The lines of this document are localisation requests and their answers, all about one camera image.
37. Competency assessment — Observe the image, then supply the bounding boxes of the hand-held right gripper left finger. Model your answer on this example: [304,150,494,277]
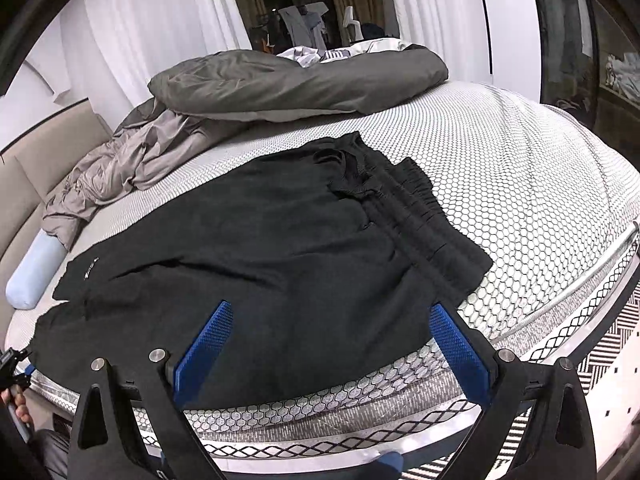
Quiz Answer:
[67,300,236,480]

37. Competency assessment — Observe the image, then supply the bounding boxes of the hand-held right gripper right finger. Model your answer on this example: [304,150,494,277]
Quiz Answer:
[429,302,598,480]

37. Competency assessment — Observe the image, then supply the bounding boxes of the black pants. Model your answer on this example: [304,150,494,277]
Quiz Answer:
[30,131,493,411]

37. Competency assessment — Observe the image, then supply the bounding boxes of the person's left hand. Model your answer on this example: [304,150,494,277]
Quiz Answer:
[0,390,32,426]

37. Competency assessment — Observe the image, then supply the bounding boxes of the light blue pillow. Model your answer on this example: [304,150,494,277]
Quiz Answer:
[6,246,67,310]

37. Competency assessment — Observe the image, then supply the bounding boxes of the blue object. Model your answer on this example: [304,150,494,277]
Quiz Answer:
[379,451,404,476]

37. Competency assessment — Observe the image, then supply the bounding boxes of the black white patterned rug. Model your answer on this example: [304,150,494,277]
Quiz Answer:
[400,305,640,480]

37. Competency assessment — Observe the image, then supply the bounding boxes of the beige padded headboard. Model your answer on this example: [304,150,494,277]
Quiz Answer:
[0,102,113,341]

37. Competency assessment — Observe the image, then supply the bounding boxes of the honeycomb patterned mattress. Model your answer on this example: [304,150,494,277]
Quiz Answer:
[0,82,640,461]

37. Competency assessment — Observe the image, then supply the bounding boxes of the light grey blanket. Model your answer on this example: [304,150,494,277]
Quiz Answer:
[41,97,236,252]

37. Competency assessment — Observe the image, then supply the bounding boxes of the white crumpled cloth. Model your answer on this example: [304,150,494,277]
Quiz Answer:
[276,37,416,68]

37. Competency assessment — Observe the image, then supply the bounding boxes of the dark wardrobe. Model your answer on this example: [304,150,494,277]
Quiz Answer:
[530,0,640,131]

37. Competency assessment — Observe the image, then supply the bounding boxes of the white curtain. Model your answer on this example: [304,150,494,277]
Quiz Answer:
[80,0,251,111]
[382,0,483,83]

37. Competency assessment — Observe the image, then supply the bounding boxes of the hanging clothes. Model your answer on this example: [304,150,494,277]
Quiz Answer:
[277,2,328,51]

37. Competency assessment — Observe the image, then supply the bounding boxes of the white chair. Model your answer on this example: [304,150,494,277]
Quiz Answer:
[343,6,362,41]

